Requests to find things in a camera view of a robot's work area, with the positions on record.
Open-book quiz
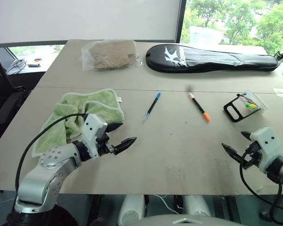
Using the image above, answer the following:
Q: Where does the black pen holder with highlighters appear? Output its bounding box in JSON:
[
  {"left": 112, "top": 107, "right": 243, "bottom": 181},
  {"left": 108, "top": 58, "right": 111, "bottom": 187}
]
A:
[{"left": 223, "top": 90, "right": 269, "bottom": 123}]

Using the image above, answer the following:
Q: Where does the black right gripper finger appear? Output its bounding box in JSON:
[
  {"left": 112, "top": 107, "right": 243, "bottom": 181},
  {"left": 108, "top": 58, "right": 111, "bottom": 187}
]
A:
[
  {"left": 240, "top": 131, "right": 252, "bottom": 142},
  {"left": 221, "top": 142, "right": 243, "bottom": 163}
]

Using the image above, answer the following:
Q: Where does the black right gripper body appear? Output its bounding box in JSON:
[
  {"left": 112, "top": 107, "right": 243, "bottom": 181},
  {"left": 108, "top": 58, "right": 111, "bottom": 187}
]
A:
[{"left": 240, "top": 141, "right": 263, "bottom": 170}]

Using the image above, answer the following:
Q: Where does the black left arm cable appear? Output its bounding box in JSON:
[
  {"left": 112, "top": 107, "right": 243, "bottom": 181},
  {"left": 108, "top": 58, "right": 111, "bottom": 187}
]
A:
[{"left": 15, "top": 113, "right": 89, "bottom": 192}]

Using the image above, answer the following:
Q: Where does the green microfibre towel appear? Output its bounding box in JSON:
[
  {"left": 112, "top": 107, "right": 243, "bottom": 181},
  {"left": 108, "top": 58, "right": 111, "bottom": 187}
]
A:
[{"left": 31, "top": 88, "right": 126, "bottom": 158}]

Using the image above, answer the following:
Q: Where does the thin white cable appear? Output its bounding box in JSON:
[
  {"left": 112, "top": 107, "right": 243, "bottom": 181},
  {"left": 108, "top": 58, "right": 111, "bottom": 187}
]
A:
[{"left": 152, "top": 194, "right": 180, "bottom": 214}]

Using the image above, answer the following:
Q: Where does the orange and black tool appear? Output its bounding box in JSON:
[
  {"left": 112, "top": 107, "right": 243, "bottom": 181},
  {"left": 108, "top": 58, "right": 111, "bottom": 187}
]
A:
[{"left": 27, "top": 57, "right": 42, "bottom": 68}]

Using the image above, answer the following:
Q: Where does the black racket bag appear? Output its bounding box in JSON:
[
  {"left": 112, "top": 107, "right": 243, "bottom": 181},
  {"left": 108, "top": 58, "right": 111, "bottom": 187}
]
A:
[{"left": 145, "top": 43, "right": 280, "bottom": 73}]

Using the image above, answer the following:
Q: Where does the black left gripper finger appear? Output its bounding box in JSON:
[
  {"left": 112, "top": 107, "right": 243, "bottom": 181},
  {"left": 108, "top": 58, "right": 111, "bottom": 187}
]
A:
[
  {"left": 107, "top": 122, "right": 124, "bottom": 133},
  {"left": 113, "top": 136, "right": 138, "bottom": 156}
]

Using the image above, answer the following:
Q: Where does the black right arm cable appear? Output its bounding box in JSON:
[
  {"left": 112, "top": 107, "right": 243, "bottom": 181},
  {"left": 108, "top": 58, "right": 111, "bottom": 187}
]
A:
[{"left": 240, "top": 145, "right": 283, "bottom": 225}]

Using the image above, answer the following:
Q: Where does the white cable bundle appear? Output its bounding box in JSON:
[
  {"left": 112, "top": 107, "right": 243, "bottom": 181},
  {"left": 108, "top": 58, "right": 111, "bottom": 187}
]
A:
[{"left": 6, "top": 58, "right": 27, "bottom": 74}]

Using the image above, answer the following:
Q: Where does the plastic bag with brown cardboard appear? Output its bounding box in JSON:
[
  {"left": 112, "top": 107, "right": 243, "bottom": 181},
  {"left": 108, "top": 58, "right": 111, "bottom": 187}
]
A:
[{"left": 81, "top": 39, "right": 142, "bottom": 72}]

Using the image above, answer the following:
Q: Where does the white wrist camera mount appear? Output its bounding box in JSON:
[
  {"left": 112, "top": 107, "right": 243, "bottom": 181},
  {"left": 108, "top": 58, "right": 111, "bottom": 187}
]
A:
[
  {"left": 81, "top": 113, "right": 108, "bottom": 158},
  {"left": 248, "top": 127, "right": 283, "bottom": 175}
]

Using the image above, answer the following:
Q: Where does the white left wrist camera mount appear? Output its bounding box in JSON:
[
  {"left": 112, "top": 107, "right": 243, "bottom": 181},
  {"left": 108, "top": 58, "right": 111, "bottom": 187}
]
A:
[{"left": 81, "top": 113, "right": 108, "bottom": 158}]

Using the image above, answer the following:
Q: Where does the black office chair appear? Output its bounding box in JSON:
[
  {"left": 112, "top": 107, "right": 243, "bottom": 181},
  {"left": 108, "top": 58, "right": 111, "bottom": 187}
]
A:
[{"left": 0, "top": 43, "right": 27, "bottom": 146}]

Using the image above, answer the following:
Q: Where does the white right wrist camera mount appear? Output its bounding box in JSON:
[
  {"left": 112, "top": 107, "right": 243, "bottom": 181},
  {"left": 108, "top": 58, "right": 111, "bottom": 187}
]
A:
[{"left": 248, "top": 127, "right": 283, "bottom": 175}]

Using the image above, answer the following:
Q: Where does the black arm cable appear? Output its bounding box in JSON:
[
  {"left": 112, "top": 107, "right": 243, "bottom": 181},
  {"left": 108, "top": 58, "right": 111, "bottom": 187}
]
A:
[
  {"left": 15, "top": 113, "right": 89, "bottom": 192},
  {"left": 240, "top": 145, "right": 283, "bottom": 225}
]

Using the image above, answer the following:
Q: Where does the black pen with blue cap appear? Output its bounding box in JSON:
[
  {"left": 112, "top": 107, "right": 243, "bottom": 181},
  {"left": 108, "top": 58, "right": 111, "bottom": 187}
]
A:
[{"left": 141, "top": 92, "right": 162, "bottom": 124}]

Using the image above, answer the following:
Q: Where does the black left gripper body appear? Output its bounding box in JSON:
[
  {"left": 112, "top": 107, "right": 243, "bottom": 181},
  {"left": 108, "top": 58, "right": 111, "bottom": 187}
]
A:
[{"left": 95, "top": 132, "right": 116, "bottom": 156}]

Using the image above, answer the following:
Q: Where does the grey robot torso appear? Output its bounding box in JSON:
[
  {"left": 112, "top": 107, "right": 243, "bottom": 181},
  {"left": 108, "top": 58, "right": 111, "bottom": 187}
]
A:
[{"left": 129, "top": 213, "right": 247, "bottom": 226}]

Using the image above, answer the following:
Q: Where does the white rounded robot leg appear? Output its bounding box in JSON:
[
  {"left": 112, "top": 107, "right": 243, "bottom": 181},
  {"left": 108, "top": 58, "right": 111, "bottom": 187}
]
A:
[
  {"left": 117, "top": 194, "right": 146, "bottom": 226},
  {"left": 182, "top": 194, "right": 212, "bottom": 218}
]

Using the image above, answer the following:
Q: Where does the orange marker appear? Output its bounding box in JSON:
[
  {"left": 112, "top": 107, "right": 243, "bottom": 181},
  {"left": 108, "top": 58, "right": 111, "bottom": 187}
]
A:
[{"left": 188, "top": 92, "right": 211, "bottom": 122}]

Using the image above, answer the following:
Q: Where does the dark window frame post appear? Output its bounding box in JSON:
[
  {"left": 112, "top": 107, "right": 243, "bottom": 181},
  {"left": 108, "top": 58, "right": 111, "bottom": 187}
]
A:
[{"left": 175, "top": 0, "right": 187, "bottom": 43}]

